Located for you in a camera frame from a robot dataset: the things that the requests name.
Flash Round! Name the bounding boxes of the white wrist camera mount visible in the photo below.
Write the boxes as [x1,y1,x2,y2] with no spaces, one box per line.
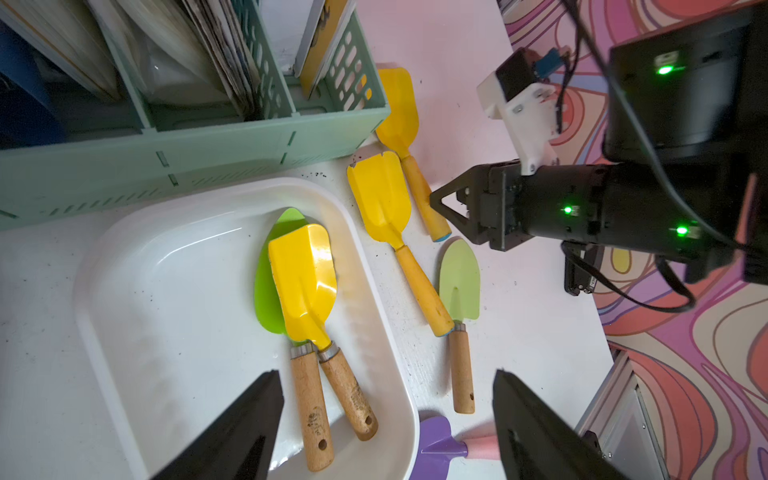
[477,48,565,176]

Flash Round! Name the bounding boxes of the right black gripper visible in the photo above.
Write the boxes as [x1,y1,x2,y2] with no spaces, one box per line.
[429,160,606,251]

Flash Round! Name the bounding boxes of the light green trowel wooden handle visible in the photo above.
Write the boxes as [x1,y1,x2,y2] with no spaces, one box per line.
[437,238,482,416]

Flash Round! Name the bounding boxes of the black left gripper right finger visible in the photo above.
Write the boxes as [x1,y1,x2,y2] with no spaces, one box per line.
[492,370,625,479]

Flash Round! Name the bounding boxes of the purple trowel pink handle right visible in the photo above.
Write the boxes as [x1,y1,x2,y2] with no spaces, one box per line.
[410,415,500,480]

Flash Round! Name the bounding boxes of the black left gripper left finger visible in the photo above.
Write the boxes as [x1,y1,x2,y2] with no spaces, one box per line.
[154,370,284,479]

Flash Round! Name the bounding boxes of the yellow plastic shovel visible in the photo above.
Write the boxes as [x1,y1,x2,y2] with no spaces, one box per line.
[347,151,454,337]
[376,67,452,242]

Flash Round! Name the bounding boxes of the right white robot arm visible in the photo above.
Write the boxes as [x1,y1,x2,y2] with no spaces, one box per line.
[430,1,767,479]

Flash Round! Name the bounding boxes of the yellow shovel wooden handle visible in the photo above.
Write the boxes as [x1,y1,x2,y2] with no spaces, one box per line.
[267,223,380,443]

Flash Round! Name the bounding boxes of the white storage tray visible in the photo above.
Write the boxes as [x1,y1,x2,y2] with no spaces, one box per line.
[73,178,419,479]

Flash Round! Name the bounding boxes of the mint green file crate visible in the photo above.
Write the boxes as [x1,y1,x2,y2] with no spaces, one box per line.
[1,1,390,230]

